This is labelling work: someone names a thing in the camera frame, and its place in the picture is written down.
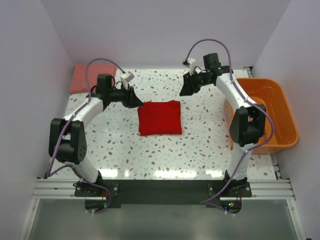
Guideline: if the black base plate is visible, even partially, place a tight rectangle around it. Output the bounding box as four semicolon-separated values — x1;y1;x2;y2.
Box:
73;179;252;213

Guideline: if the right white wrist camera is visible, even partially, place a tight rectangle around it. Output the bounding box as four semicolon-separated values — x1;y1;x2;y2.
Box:
182;57;197;76

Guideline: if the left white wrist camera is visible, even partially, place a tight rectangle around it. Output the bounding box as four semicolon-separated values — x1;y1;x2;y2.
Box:
120;71;135;88

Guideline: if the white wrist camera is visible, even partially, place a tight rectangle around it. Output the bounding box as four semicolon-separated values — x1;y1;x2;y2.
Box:
182;57;197;76
120;71;135;88

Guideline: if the red t-shirt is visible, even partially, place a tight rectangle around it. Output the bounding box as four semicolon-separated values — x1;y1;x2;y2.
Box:
137;100;183;136

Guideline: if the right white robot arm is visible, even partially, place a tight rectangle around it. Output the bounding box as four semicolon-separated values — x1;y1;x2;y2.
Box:
179;53;266;199

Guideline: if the orange plastic basket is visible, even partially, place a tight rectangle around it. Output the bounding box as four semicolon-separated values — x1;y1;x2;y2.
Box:
237;78;299;155

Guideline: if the folded pink t-shirt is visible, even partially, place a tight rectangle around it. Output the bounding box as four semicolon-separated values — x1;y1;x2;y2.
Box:
68;64;117;94

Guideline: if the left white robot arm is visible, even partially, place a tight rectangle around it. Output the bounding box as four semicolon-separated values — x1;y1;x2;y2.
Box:
46;71;143;198

